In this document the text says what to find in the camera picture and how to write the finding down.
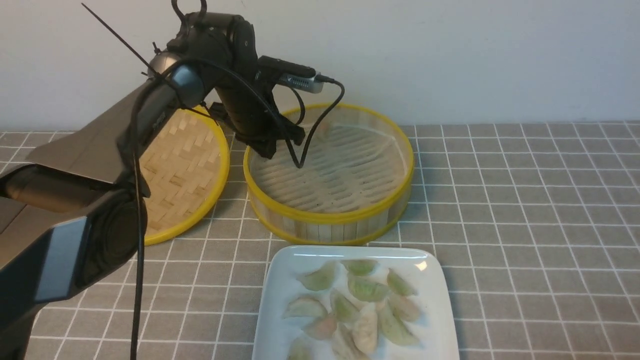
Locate white square plate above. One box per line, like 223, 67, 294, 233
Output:
252, 245, 460, 360

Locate green dumpling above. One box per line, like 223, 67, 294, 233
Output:
347, 275, 390, 303
296, 260, 337, 292
376, 301, 421, 347
340, 259, 378, 277
329, 289, 360, 324
286, 337, 314, 360

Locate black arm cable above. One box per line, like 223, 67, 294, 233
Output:
129, 57, 306, 360

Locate grey checkered tablecloth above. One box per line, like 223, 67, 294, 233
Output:
0, 121, 640, 360

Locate woven bamboo steamer lid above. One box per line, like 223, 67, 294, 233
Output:
140, 107, 231, 246

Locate green dumpling bottom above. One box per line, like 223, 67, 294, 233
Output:
286, 337, 314, 360

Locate black camera cable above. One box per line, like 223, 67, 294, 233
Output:
287, 75, 346, 169

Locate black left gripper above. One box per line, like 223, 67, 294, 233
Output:
209, 55, 307, 159

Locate bamboo steamer basket yellow rims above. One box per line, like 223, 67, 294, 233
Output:
242, 104, 415, 246

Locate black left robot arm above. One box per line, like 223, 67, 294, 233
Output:
0, 7, 318, 360

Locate pink dumpling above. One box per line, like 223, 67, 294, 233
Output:
302, 313, 338, 341

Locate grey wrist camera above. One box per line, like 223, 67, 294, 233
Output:
256, 55, 323, 94

